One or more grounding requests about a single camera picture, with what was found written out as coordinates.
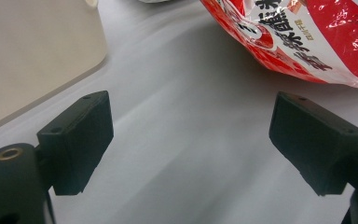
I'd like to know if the white table sheet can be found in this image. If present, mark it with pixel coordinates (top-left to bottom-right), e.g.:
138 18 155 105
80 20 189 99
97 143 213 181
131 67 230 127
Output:
0 0 358 224

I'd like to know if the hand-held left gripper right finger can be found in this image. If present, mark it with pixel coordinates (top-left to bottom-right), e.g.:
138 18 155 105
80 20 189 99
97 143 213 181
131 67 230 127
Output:
268 91 358 197

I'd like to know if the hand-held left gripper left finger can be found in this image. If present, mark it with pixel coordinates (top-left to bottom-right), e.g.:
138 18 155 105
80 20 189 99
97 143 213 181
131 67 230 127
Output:
36 90 115 197

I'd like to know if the beige plastic bin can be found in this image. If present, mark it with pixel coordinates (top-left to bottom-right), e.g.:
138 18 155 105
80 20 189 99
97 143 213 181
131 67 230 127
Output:
0 0 109 133

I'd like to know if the red and white snack packet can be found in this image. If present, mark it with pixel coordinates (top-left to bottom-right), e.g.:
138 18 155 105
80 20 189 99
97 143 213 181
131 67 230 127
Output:
200 0 358 90

